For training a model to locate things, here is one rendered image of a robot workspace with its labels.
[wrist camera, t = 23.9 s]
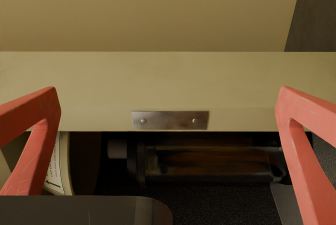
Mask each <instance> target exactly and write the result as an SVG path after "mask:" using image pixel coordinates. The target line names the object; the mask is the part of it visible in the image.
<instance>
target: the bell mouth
mask: <svg viewBox="0 0 336 225"><path fill-rule="evenodd" d="M101 148H102V132H101V131H57V135H56V140H55V144H54V149H53V152H52V156H51V159H50V163H49V167H48V170H47V174H46V177H45V181H44V184H43V189H44V190H46V191H48V192H50V193H52V194H54V195H56V196H92V195H93V193H94V190H95V187H96V183H97V179H98V174H99V168H100V160H101Z"/></svg>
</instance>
